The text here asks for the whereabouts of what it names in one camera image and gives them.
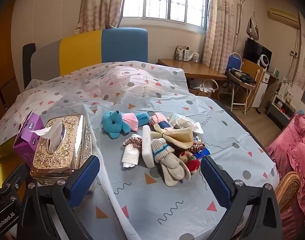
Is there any white tote bag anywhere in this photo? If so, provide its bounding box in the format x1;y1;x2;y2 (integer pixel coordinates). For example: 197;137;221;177
190;79;219;97

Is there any hanging garment steamer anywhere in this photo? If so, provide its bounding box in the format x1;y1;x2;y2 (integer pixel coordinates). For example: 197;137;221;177
246;16;260;40

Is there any metal pole stand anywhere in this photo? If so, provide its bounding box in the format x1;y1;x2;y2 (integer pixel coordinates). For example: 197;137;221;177
232;0;255;55

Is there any grey yellow blue headboard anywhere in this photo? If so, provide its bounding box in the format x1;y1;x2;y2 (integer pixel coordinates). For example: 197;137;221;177
23;28;149;90

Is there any gold metal tray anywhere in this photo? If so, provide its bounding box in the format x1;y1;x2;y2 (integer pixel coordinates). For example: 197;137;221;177
0;142;20;193

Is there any wooden desk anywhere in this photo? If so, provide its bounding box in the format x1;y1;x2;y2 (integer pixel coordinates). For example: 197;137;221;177
157;59;228;100

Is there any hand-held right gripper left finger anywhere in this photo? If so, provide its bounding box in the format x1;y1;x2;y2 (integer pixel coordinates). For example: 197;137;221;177
16;155;101;240

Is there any white knit cloth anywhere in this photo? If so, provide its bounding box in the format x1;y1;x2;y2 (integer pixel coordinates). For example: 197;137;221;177
122;145;140;168

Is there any pink towel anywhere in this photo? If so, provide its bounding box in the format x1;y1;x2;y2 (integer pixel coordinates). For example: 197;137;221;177
150;113;173;130

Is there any white round fan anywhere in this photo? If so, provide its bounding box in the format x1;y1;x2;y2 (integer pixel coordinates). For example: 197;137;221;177
257;54;271;72

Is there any purple tissue box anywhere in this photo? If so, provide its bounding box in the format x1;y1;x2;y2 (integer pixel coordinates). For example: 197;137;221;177
13;110;47;165

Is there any white sponge block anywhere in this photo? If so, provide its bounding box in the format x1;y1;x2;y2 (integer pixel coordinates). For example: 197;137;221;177
141;125;156;168

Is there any air conditioner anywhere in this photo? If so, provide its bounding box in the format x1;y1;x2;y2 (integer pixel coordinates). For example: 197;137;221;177
267;8;300;29

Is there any gold embossed tissue box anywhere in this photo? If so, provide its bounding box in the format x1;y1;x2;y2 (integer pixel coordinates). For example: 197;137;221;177
30;114;94;187

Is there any brown striped scrunchie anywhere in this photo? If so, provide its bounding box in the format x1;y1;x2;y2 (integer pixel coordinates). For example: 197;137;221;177
122;134;143;152

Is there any red strawberry plush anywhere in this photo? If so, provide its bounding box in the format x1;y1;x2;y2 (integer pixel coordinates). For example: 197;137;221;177
179;151;201;174

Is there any window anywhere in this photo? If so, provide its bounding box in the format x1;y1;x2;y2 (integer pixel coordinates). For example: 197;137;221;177
120;0;210;28

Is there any wicker chair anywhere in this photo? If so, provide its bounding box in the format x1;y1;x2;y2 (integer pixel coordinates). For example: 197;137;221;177
275;171;301;215

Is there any blue elephant plush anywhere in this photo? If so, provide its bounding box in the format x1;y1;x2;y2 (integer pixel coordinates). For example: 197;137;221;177
101;110;150;140

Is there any blue tissue pack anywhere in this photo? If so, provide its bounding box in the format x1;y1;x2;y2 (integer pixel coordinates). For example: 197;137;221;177
192;136;211;160

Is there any wooden chair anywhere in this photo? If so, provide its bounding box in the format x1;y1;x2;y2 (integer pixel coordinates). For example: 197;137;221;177
226;52;258;114

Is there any low shelf unit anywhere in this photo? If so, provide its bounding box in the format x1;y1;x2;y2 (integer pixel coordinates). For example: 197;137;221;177
267;94;296;128

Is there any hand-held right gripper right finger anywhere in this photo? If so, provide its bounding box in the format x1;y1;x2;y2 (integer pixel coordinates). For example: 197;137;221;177
200;156;284;240

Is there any wooden board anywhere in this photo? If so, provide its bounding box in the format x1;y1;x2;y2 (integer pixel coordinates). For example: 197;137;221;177
240;59;263;105

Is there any pink ruffled bedding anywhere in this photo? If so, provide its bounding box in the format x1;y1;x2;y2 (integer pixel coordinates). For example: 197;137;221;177
265;114;305;230

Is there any wooden wardrobe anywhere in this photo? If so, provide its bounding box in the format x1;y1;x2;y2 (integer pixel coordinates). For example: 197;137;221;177
0;0;25;128

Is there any pink satin scrunchie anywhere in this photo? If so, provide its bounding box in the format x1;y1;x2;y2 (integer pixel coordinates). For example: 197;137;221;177
184;140;205;155

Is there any small cardboard box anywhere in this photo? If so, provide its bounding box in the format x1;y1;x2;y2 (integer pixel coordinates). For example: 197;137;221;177
174;45;189;61

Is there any beige cloth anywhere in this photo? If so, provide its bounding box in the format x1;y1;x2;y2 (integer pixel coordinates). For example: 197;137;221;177
150;124;195;150

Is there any black television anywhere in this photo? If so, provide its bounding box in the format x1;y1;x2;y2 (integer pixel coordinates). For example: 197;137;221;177
243;37;272;67

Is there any white leaf print box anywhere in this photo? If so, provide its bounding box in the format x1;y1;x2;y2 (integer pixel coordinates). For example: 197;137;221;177
277;79;304;105

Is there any white plastic tissue pack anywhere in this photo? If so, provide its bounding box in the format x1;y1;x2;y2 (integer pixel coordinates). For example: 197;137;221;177
168;112;204;133

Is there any white cabinet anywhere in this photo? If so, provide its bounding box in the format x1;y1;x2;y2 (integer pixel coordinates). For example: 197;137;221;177
252;71;270;113

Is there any beige patterned curtain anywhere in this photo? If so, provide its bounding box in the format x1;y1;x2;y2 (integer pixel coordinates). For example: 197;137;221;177
202;0;236;73
75;0;129;34

